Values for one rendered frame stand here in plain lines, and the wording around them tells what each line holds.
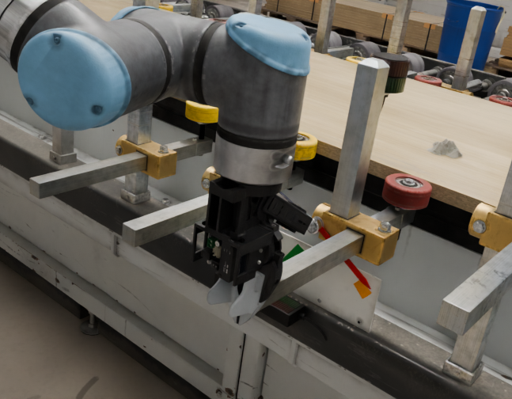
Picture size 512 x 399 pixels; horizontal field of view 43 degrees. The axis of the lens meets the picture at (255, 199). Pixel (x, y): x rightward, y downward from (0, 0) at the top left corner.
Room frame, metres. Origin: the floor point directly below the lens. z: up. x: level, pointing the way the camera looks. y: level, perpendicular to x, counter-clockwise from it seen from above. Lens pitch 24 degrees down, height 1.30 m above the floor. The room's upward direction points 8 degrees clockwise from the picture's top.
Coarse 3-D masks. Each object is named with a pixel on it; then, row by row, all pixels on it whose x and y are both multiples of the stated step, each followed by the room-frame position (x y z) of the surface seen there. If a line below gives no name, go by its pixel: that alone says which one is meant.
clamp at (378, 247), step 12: (324, 204) 0.98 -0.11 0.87; (312, 216) 0.97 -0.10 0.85; (324, 216) 0.95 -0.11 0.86; (336, 216) 0.94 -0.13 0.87; (360, 216) 0.95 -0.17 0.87; (324, 228) 0.95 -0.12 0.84; (336, 228) 0.93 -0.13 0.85; (348, 228) 0.92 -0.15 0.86; (360, 228) 0.91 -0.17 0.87; (372, 228) 0.91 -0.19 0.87; (396, 228) 0.93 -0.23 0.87; (324, 240) 0.94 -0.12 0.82; (372, 240) 0.89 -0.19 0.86; (384, 240) 0.88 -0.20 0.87; (396, 240) 0.92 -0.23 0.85; (360, 252) 0.90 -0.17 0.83; (372, 252) 0.89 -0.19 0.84; (384, 252) 0.89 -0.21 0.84
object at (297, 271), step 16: (400, 224) 1.01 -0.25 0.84; (336, 240) 0.88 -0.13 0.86; (352, 240) 0.88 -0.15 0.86; (304, 256) 0.81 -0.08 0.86; (320, 256) 0.82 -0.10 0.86; (336, 256) 0.85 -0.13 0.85; (288, 272) 0.76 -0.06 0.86; (304, 272) 0.78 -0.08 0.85; (320, 272) 0.82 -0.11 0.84; (288, 288) 0.75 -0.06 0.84
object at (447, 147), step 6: (438, 144) 1.24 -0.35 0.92; (444, 144) 1.28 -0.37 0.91; (450, 144) 1.26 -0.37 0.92; (432, 150) 1.24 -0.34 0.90; (438, 150) 1.23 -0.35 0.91; (444, 150) 1.24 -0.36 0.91; (450, 150) 1.25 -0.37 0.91; (456, 150) 1.23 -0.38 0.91; (450, 156) 1.22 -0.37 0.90; (456, 156) 1.22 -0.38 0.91
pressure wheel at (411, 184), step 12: (396, 180) 1.04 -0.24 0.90; (408, 180) 1.03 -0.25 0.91; (420, 180) 1.05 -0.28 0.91; (384, 192) 1.03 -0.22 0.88; (396, 192) 1.01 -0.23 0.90; (408, 192) 1.00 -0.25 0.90; (420, 192) 1.00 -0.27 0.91; (396, 204) 1.00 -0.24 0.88; (408, 204) 1.00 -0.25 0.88; (420, 204) 1.00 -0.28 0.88
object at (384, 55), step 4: (376, 52) 1.01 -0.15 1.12; (380, 52) 1.01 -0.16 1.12; (384, 52) 1.02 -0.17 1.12; (376, 56) 0.98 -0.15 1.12; (380, 56) 0.98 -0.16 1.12; (384, 56) 0.99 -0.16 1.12; (388, 56) 0.99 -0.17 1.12; (392, 56) 1.00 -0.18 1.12; (396, 56) 1.00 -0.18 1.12; (400, 56) 1.01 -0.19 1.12; (392, 60) 0.97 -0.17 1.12; (396, 60) 0.97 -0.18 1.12; (400, 60) 0.97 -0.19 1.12; (404, 60) 0.98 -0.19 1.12; (388, 76) 0.97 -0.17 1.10; (384, 96) 0.96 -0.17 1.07; (388, 96) 1.00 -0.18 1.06; (384, 100) 1.00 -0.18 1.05; (380, 112) 0.96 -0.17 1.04
